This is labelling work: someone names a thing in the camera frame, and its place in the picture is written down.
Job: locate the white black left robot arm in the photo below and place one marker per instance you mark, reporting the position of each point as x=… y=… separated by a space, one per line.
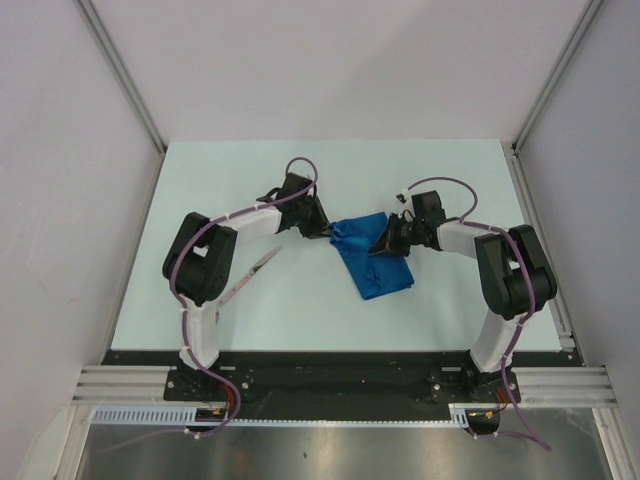
x=199 y=261

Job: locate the aluminium corner post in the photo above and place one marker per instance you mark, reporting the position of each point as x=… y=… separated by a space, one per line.
x=115 y=61
x=558 y=71

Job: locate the blue satin napkin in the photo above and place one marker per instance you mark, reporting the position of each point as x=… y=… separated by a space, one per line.
x=373 y=276

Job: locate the aluminium front frame rail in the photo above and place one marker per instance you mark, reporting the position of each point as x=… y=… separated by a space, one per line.
x=570 y=387

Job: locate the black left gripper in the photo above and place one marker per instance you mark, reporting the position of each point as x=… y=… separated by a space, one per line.
x=320 y=227

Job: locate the aluminium left corner post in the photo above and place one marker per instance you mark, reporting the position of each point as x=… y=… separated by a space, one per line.
x=115 y=61

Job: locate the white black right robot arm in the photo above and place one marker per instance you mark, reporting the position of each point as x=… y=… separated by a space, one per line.
x=515 y=275

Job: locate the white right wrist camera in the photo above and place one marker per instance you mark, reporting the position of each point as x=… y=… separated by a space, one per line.
x=404 y=198

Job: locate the aluminium right corner post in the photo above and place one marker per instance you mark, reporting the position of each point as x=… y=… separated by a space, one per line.
x=558 y=71

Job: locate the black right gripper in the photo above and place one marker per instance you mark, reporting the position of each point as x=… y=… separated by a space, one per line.
x=389 y=239

